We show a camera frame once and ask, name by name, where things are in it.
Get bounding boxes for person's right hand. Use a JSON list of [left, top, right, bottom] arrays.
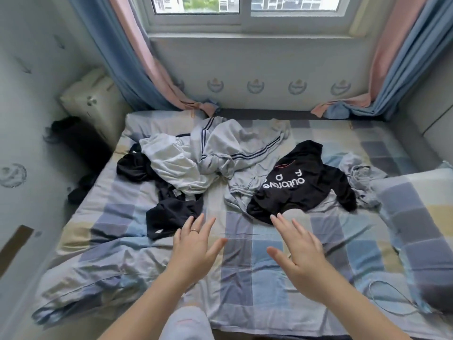
[[266, 213, 337, 303]]

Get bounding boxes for person's left hand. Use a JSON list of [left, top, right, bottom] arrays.
[[166, 213, 228, 284]]

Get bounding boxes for person's right forearm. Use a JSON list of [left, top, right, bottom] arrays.
[[301, 290, 413, 340]]

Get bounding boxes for person's left forearm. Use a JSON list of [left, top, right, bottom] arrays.
[[97, 269, 203, 340]]

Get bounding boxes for dark navy garment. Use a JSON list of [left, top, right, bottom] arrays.
[[117, 143, 206, 241]]

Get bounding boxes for checked bed sheet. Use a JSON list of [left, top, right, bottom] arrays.
[[32, 110, 453, 340]]

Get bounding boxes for black printed t-shirt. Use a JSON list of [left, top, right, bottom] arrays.
[[247, 140, 357, 225]]

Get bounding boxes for grey trousers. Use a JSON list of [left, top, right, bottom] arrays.
[[224, 152, 269, 213]]

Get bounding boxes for white crumpled garment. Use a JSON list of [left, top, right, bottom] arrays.
[[139, 132, 231, 195]]

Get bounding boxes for grey crumpled garment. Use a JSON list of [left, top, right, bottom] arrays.
[[338, 152, 384, 209]]

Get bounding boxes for person's light grey trouser leg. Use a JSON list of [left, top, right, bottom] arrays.
[[163, 306, 216, 340]]

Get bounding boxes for grey jacket with dark stripes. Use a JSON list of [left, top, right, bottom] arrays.
[[177, 117, 292, 181]]

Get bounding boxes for large checked pillow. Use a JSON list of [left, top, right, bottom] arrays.
[[370, 163, 453, 312]]

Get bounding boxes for brown tape strip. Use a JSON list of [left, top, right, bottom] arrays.
[[0, 225, 34, 276]]

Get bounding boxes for pink curtain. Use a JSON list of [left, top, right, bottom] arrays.
[[311, 0, 430, 119], [108, 0, 220, 117]]

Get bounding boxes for blue curtain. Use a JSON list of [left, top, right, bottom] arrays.
[[326, 0, 453, 121], [65, 0, 177, 112]]

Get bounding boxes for white framed window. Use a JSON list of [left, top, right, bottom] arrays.
[[142, 0, 358, 36]]

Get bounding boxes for thin grey cable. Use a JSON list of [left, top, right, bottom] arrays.
[[368, 280, 436, 315]]

